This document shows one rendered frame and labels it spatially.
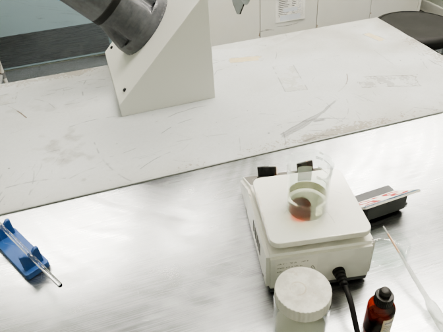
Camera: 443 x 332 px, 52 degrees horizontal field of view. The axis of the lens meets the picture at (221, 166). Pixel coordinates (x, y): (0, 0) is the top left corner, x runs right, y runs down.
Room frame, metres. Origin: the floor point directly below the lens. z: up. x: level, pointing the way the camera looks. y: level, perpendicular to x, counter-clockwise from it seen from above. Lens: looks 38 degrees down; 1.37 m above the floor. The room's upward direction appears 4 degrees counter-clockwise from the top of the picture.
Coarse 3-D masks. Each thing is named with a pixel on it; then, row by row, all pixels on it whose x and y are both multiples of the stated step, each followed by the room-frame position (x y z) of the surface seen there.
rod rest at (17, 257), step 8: (8, 224) 0.47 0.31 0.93; (0, 232) 0.46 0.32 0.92; (16, 232) 0.48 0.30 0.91; (0, 240) 0.46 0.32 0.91; (8, 240) 0.46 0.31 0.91; (24, 240) 0.46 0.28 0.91; (0, 248) 0.45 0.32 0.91; (8, 248) 0.44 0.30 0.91; (16, 248) 0.44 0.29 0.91; (32, 248) 0.42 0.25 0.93; (8, 256) 0.43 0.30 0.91; (16, 256) 0.43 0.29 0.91; (24, 256) 0.41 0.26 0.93; (40, 256) 0.42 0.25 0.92; (16, 264) 0.41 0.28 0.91; (24, 264) 0.40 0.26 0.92; (32, 264) 0.41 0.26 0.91; (48, 264) 0.41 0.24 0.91; (24, 272) 0.40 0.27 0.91; (32, 272) 0.40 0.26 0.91; (40, 272) 0.41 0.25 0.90
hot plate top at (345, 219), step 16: (272, 176) 0.47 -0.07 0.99; (336, 176) 0.46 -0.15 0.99; (256, 192) 0.44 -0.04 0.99; (272, 192) 0.43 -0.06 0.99; (336, 192) 0.43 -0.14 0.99; (352, 192) 0.42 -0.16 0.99; (272, 208) 0.41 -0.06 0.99; (336, 208) 0.40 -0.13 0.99; (352, 208) 0.40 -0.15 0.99; (272, 224) 0.38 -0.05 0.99; (288, 224) 0.38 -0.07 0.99; (304, 224) 0.37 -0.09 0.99; (320, 224) 0.37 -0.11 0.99; (336, 224) 0.37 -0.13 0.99; (352, 224) 0.37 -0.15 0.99; (368, 224) 0.37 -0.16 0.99; (272, 240) 0.35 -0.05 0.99; (288, 240) 0.35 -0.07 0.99; (304, 240) 0.35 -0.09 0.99; (320, 240) 0.35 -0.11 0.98
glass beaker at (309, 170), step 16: (288, 160) 0.41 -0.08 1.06; (304, 160) 0.42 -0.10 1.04; (320, 160) 0.42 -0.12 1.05; (288, 176) 0.39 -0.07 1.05; (304, 176) 0.42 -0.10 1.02; (320, 176) 0.42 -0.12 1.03; (288, 192) 0.39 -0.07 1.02; (304, 192) 0.38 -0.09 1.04; (320, 192) 0.38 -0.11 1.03; (288, 208) 0.39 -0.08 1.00; (304, 208) 0.38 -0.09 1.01; (320, 208) 0.38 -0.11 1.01
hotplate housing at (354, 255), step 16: (256, 208) 0.43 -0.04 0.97; (256, 224) 0.40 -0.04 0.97; (256, 240) 0.40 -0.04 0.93; (336, 240) 0.36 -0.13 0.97; (352, 240) 0.36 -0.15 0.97; (368, 240) 0.36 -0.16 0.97; (272, 256) 0.35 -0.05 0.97; (288, 256) 0.35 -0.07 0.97; (304, 256) 0.35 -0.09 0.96; (320, 256) 0.35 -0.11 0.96; (336, 256) 0.35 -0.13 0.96; (352, 256) 0.35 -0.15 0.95; (368, 256) 0.35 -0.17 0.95; (272, 272) 0.34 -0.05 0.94; (320, 272) 0.35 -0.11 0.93; (336, 272) 0.34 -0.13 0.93; (352, 272) 0.35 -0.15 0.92; (272, 288) 0.34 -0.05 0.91
